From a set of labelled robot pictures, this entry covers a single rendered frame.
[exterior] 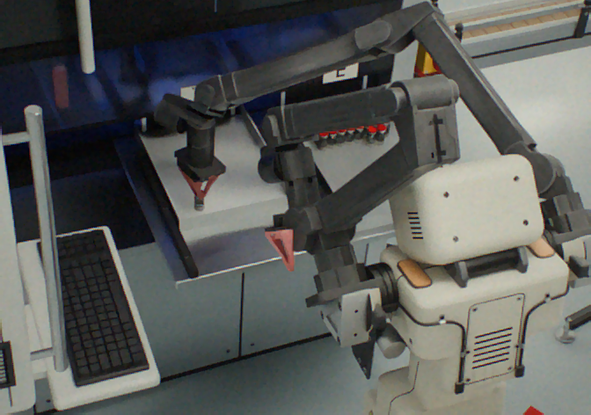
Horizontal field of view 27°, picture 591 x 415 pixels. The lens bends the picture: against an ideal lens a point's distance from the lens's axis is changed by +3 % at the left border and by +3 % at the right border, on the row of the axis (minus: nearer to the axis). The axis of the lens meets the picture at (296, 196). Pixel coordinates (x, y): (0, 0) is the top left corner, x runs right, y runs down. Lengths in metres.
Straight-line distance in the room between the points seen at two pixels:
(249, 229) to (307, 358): 0.98
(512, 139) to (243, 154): 0.76
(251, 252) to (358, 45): 0.51
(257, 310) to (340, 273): 1.26
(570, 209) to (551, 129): 2.22
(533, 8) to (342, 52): 1.02
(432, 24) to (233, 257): 0.64
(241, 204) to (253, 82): 0.33
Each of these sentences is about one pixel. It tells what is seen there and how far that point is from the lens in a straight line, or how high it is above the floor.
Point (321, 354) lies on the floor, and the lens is 3.45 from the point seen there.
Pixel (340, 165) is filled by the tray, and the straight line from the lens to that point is 2.69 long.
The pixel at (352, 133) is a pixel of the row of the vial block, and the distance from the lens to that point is 2.72.
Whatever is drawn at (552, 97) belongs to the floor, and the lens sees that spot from 4.51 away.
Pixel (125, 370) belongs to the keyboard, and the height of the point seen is 0.82.
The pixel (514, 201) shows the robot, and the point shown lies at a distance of 1.96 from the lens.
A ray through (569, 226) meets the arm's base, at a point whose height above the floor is 1.22.
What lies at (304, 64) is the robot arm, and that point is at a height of 1.27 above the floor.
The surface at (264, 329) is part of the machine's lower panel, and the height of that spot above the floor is 0.18.
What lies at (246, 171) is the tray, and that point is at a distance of 2.65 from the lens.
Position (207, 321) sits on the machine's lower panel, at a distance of 3.15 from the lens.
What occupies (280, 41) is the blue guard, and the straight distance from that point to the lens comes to 2.63.
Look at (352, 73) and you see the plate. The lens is 2.76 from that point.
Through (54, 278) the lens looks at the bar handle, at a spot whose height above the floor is 1.13.
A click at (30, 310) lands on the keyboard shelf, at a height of 0.80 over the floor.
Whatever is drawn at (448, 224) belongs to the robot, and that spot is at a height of 1.34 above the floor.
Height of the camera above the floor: 2.62
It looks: 42 degrees down
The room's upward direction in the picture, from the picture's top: 4 degrees clockwise
